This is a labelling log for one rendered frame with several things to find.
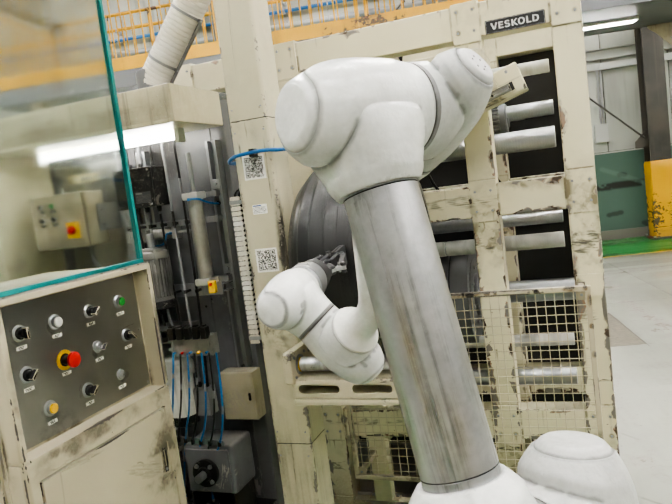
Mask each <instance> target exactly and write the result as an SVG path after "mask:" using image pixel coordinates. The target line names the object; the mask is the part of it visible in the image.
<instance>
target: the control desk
mask: <svg viewBox="0 0 672 504"><path fill-rule="evenodd" d="M167 382H168V378H167V372H166V366H165V359H164V353H163V347H162V340H161V334H160V328H159V322H158V315H157V309H156V303H155V296H154V290H153V284H152V278H151V271H150V265H149V263H138V264H134V265H130V266H126V267H122V268H118V269H114V270H110V271H106V272H102V273H98V274H94V275H90V276H85V277H81V278H77V279H73V280H69V281H65V282H61V283H57V284H53V285H49V286H45V287H41V288H37V289H33V290H28V291H24V292H20V293H16V294H12V295H8V296H4V297H0V504H187V499H186V493H185V487H184V480H183V474H182V468H181V462H180V455H179V449H178V443H177V436H176V430H175V424H174V418H173V411H172V405H171V399H170V392H169V386H168V385H166V383H167Z"/></svg>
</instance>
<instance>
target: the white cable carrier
mask: <svg viewBox="0 0 672 504"><path fill-rule="evenodd" d="M235 200H241V196H240V197H239V196H236V197H230V201H235ZM231 206H236V207H232V208H231V211H236V212H232V216H237V217H233V221H237V222H234V223H233V225H234V226H238V227H235V228H234V231H239V232H235V236H240V237H236V241H240V242H237V243H236V246H241V247H237V251H241V252H238V256H241V257H239V258H238V259H239V261H241V262H239V266H241V267H240V271H242V272H241V276H243V277H241V280H242V281H243V282H242V285H243V286H244V285H247V286H244V287H243V290H248V291H244V292H243V294H244V295H248V296H245V297H244V300H248V301H245V305H247V306H246V310H248V311H246V314H247V315H248V316H247V320H249V321H248V324H252V325H249V326H248V328H249V329H252V330H249V334H251V335H250V337H253V336H261V334H260V327H259V320H258V315H257V312H256V299H255V292H254V285H253V279H252V278H253V277H252V271H251V264H250V257H249V250H248V245H247V244H248V243H247V236H246V229H245V222H244V215H243V208H242V204H234V205H231ZM246 270H247V271H246ZM245 280H246V281H245ZM251 319H252V320H251Z"/></svg>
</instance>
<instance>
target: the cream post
mask: <svg viewBox="0 0 672 504"><path fill-rule="evenodd" d="M213 5H214V12H215V19H216V26H217V33H218V40H219V47H220V54H221V61H222V68H223V75H224V82H225V89H226V96H227V103H228V110H229V117H230V123H231V131H232V138H233V145H234V152H235V155H236V154H239V153H242V152H246V151H248V149H252V148H256V149H262V148H282V147H283V145H282V143H281V141H280V138H279V136H278V134H277V130H276V125H275V109H276V103H277V99H278V96H279V94H280V93H279V86H278V79H277V71H276V64H275V56H274V49H273V41H272V34H271V27H270V19H269V12H268V4H267V0H213ZM262 153H263V155H264V162H265V170H266V177H267V178H262V179H255V180H248V181H245V177H244V170H243V163H242V157H239V158H236V166H237V173H238V180H239V187H240V194H241V201H242V208H243V215H244V222H245V229H246V236H247V243H248V250H249V257H250V264H251V271H252V277H253V285H254V292H255V299H256V302H257V299H258V297H259V295H260V293H261V292H262V290H263V289H264V288H265V286H266V285H267V284H268V282H269V281H270V280H271V279H273V278H274V277H275V276H276V275H278V274H279V273H281V272H283V271H286V270H289V258H288V235H289V224H290V217H291V212H292V208H293V205H294V198H293V190H292V183H291V175H290V168H289V160H288V153H287V151H280V152H262ZM262 153H258V154H262ZM258 204H267V211H268V213H265V214H256V215H253V208H252V205H258ZM273 247H276V249H277V256H278V264H279V271H274V272H261V273H258V268H257V261H256V254H255V249H263V248H273ZM258 320H259V327H260V334H261V340H262V346H263V355H264V362H265V369H266V376H267V383H268V390H269V397H270V404H271V411H272V418H273V425H274V432H275V439H276V446H277V453H278V460H279V467H280V474H281V481H282V488H283V495H284V502H285V504H335V502H334V495H333V487H332V480H331V473H330V465H329V458H328V450H327V443H326V435H325V428H324V421H323V413H322V406H321V405H295V399H296V398H295V397H294V391H293V385H287V384H286V381H285V374H284V367H283V360H282V355H283V353H285V352H286V351H288V350H289V349H291V348H292V347H294V346H295V345H296V344H298V343H300V342H301V340H302V339H303V338H304V337H305V336H306V335H307V334H308V333H309V332H308V333H307V334H306V335H305V336H304V337H303V338H302V339H301V340H300V339H299V338H298V337H296V336H295V335H293V334H292V333H290V332H288V331H286V330H277V329H272V328H269V327H267V326H266V325H264V324H263V323H262V322H261V321H260V319H259V317H258Z"/></svg>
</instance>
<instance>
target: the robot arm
mask: <svg viewBox="0 0 672 504"><path fill-rule="evenodd" d="M492 89H493V72H492V70H491V68H490V67H489V65H488V64H487V63H486V62H485V60H484V59H483V58H482V57H480V56H479V55H478V54H477V53H475V52H474V51H472V50H470V49H466V48H462V49H461V48H453V49H450V50H447V51H444V52H442V53H439V54H437V55H436V57H435V58H434V59H433V60H432V61H431V62H428V61H416V62H402V61H398V60H394V59H389V58H375V57H352V58H339V59H333V60H328V61H324V62H321V63H318V64H315V65H313V66H311V67H310V68H308V69H307V70H306V71H304V72H302V73H300V74H299V75H297V76H296V77H294V78H293V79H291V80H290V81H289V82H287V83H286V84H285V85H284V87H283V88H282V90H281V92H280V94H279V96H278V99H277V103H276V109H275V125H276V130H277V134H278V136H279V138H280V141H281V143H282V145H283V147H284V149H285V150H286V151H287V152H288V154H290V155H291V156H292V157H293V158H294V159H295V160H296V161H298V162H299V163H301V164H302V165H304V166H307V167H311V169H312V170H313V171H314V173H315V174H316V175H317V177H318V178H319V179H320V181H321V182H322V183H323V185H324V186H325V187H326V189H327V191H328V193H329V194H330V195H331V197H332V198H333V199H334V200H336V201H337V202H338V203H339V204H344V206H345V209H346V213H347V216H348V220H349V224H350V227H351V231H352V240H353V249H354V258H355V267H356V276H357V285H358V305H357V307H345V308H342V309H338V308H337V307H336V306H335V305H334V304H333V303H332V302H331V301H330V300H329V299H328V298H327V297H326V296H325V294H324V292H325V290H326V288H327V285H328V283H329V281H330V279H331V276H332V275H335V274H336V271H339V272H342V273H346V272H347V268H346V266H347V257H346V250H345V245H339V246H338V247H336V248H335V249H334V250H333V251H332V252H330V251H326V252H325V253H326V255H325V256H323V255H319V256H317V257H315V258H313V259H310V260H307V261H306V262H302V263H301V262H300V263H298V264H297V265H295V266H294V267H293V268H291V269H289V270H286V271H283V272H281V273H279V274H278V275H276V276H275V277H274V278H273V279H271V280H270V281H269V282H268V284H267V285H266V286H265V288H264V289H263V290H262V292H261V293H260V295H259V297H258V299H257V302H256V312H257V315H258V317H259V319H260V321H261V322H262V323H263V324H264V325H266V326H267V327H269V328H272V329H277V330H286V331H288V332H290V333H292V334H293V335H295V336H296V337H298V338H299V339H300V340H301V339H302V338H303V337H304V336H305V335H306V334H307V333H308V332H309V333H308V334H307V335H306V336H305V337H304V338H303V339H302V340H301V341H302V342H303V343H304V344H305V345H306V346H307V348H308V349H309V350H310V352H311V353H312V354H313V355H314V356H315V357H316V358H317V359H318V360H319V361H320V362H321V363H323V364H324V365H325V366H326V367H327V368H328V369H330V370H331V371H332V372H333V373H335V374H336V375H337V376H339V377H340V378H342V379H344V380H346V381H348V382H350V383H352V384H356V385H359V384H367V383H369V382H371V381H372V380H373V379H374V378H376V377H377V376H378V375H379V374H380V372H381V371H382V369H383V367H384V355H383V352H382V349H381V347H380V345H379V344H378V343H377V342H378V337H379V335H378V328H379V332H380V336H381V339H382V343H383V346H384V350H385V354H386V357H387V361H388V365H389V368H390V372H391V375H392V379H393V383H394V386H395V390H396V393H397V397H398V401H399V404H400V408H401V411H402V415H403V419H404V422H405V426H406V430H407V433H408V437H409V440H410V444H411V448H412V451H413V455H414V458H415V462H416V466H417V469H418V473H419V476H420V480H421V482H419V483H418V485H417V486H416V488H415V490H414V492H413V494H412V496H411V499H410V501H409V504H639V502H638V497H637V492H636V489H635V486H634V483H633V481H632V478H631V476H630V474H629V472H628V470H627V468H626V466H625V464H624V462H623V460H622V459H621V457H620V456H619V454H618V453H617V451H616V450H614V449H613V448H611V447H610V446H609V445H608V444H607V443H606V442H605V441H604V440H603V439H602V438H600V437H598V436H595V435H593V434H589V433H585V432H579V431H553V432H549V433H546V434H543V435H542V436H540V437H539V438H538V439H537V440H535V441H533V442H532V443H531V444H530V445H529V447H528V448H527V449H526V451H525V452H524V453H523V455H522V457H521V458H520V460H519V462H518V467H517V474H516V473H515V472H513V471H512V470H510V469H509V468H508V467H506V466H505V465H503V464H500V463H499V460H498V456H497V453H496V449H495V446H494V442H493V439H492V435H491V432H490V428H489V425H488V422H487V418H486V415H485V411H484V408H483V404H482V401H481V397H480V394H479V390H478V387H477V384H476V380H475V377H474V373H473V370H472V366H471V363H470V359H469V356H468V353H467V349H466V346H465V342H464V339H463V335H462V332H461V328H460V325H459V321H458V318H457V315H456V311H455V308H454V304H453V301H452V297H451V294H450V290H449V287H448V284H447V280H446V277H445V273H444V270H443V266H442V263H441V259H440V256H439V252H438V249H437V246H436V242H435V239H434V235H433V232H432V228H431V225H430V221H429V218H428V214H427V211H426V208H425V204H424V201H423V197H422V194H421V190H420V187H419V183H418V182H419V181H420V180H421V179H422V178H424V177H425V176H426V175H428V174H429V173H430V172H431V171H432V170H433V169H434V168H436V167H437V166H438V165H439V164H440V163H441V162H442V161H444V160H445V159H446V158H447V157H448V156H450V155H451V154H452V153H453V151H454V150H455V149H456V148H457V147H458V146H459V145H460V144H461V142H462V141H463V140H464V139H465V138H466V137H467V135H468V134H469V133H470V132H471V130H472V129H473V128H474V127H475V125H476V124H477V122H478V121H479V119H480V118H481V116H482V114H483V112H484V110H485V108H486V106H487V104H488V101H489V98H490V96H491V92H492ZM333 305H334V306H333ZM332 306H333V307H332ZM331 307H332V308H331ZM330 308H331V309H330ZM329 309H330V310H329ZM328 310H329V311H328ZM327 311H328V312H327ZM326 312H327V313H326ZM321 318H322V319H321ZM320 319H321V320H320ZM319 320H320V321H319ZM318 321H319V322H318ZM317 322H318V323H317ZM316 323H317V324H316ZM315 324H316V325H315ZM314 325H315V326H314ZM313 326H314V327H313Z"/></svg>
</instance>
